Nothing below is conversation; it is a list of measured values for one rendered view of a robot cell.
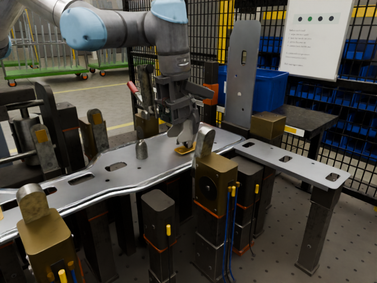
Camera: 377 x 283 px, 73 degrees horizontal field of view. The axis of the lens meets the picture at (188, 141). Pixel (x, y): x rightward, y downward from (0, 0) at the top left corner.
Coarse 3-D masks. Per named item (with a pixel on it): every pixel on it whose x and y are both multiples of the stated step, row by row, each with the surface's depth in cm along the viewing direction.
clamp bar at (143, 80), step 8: (144, 64) 79; (144, 72) 80; (152, 72) 78; (144, 80) 79; (144, 88) 79; (152, 88) 81; (144, 96) 80; (152, 96) 82; (144, 104) 82; (152, 104) 83
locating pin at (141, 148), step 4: (140, 140) 67; (136, 144) 67; (140, 144) 66; (144, 144) 67; (136, 148) 67; (140, 148) 66; (144, 148) 67; (136, 152) 67; (140, 152) 67; (144, 152) 67; (136, 156) 68; (140, 156) 67; (144, 156) 67
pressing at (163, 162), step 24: (168, 144) 76; (216, 144) 76; (96, 168) 63; (120, 168) 63; (144, 168) 63; (168, 168) 63; (0, 192) 54; (72, 192) 54; (96, 192) 54; (120, 192) 55; (0, 240) 43
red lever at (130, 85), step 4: (128, 84) 87; (132, 84) 87; (132, 88) 86; (136, 88) 87; (132, 92) 86; (136, 92) 86; (136, 96) 86; (140, 96) 86; (140, 100) 85; (152, 112) 83
